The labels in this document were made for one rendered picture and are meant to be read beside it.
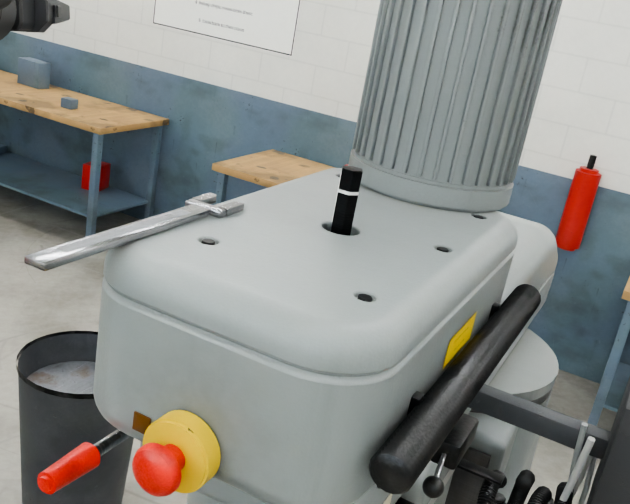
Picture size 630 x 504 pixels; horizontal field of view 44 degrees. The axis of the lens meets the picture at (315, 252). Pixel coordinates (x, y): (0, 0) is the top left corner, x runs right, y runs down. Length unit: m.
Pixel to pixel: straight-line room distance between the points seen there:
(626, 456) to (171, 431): 0.55
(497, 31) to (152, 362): 0.49
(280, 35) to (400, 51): 4.71
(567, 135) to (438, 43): 4.11
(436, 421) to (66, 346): 2.70
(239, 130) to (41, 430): 3.31
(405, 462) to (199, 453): 0.15
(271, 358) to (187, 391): 0.08
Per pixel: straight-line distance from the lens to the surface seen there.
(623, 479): 0.98
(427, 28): 0.86
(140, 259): 0.61
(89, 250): 0.59
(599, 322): 5.15
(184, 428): 0.59
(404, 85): 0.87
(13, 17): 1.04
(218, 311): 0.56
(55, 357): 3.25
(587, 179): 4.81
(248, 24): 5.70
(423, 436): 0.61
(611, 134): 4.91
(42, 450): 3.03
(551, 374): 1.36
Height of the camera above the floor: 2.12
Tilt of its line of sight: 20 degrees down
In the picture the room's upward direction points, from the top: 10 degrees clockwise
